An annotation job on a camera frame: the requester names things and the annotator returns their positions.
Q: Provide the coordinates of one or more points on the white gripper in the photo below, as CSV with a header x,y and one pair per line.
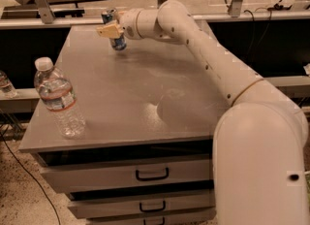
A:
x,y
128,23

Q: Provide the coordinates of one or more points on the blue silver redbull can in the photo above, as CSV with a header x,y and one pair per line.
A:
x,y
117,43

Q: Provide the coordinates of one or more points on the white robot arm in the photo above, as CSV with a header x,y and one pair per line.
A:
x,y
258,165

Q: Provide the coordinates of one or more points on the clear plastic water bottle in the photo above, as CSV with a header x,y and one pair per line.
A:
x,y
57,94

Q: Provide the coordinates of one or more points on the grey drawer cabinet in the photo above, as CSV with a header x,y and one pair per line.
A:
x,y
148,107

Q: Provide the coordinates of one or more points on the water bottle on shelf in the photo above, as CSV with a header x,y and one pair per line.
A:
x,y
6,86

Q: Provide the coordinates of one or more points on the left metal bracket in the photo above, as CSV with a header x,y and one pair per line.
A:
x,y
45,11

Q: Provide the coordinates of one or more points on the top drawer black handle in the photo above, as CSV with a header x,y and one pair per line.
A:
x,y
152,175

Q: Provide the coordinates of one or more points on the drawer black handle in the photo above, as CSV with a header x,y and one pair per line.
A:
x,y
152,207
152,175

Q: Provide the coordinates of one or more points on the middle drawer black handle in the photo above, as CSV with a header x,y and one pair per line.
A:
x,y
152,207

